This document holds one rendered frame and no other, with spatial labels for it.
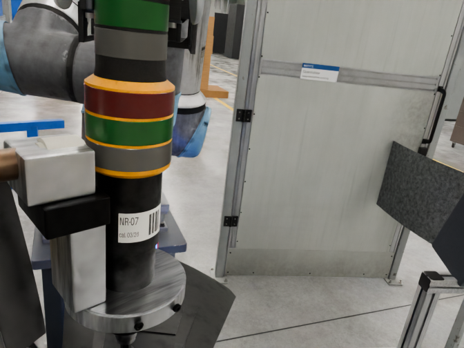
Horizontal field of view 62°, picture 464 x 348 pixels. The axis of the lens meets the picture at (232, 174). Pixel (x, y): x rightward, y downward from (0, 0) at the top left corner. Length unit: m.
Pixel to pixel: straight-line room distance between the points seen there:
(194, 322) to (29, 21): 0.36
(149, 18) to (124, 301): 0.14
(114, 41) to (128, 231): 0.09
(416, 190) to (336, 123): 0.54
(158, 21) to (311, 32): 1.92
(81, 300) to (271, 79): 1.90
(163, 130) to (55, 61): 0.28
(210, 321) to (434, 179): 1.83
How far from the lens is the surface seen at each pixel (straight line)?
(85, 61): 0.45
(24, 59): 0.47
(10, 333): 0.24
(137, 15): 0.18
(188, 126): 0.80
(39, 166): 0.18
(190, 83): 0.78
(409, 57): 2.33
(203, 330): 0.41
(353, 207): 2.46
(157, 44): 0.19
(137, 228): 0.21
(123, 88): 0.18
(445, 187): 2.13
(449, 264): 0.88
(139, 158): 0.19
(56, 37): 0.48
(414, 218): 2.26
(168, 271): 0.25
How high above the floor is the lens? 1.45
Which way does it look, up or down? 21 degrees down
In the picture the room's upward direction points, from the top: 7 degrees clockwise
